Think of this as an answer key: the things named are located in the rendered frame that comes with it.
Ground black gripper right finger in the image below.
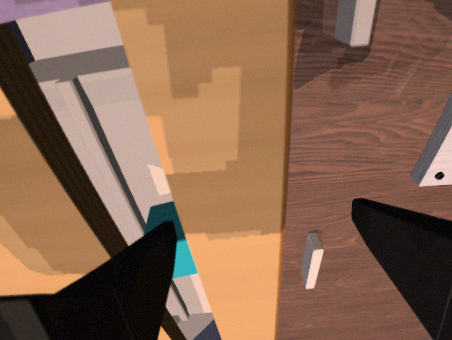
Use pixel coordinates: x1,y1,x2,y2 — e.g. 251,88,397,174
351,198,452,340

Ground teal cube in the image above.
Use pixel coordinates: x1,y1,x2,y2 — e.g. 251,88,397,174
143,201,198,279

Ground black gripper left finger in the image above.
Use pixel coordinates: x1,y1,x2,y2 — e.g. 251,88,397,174
0,221,178,340

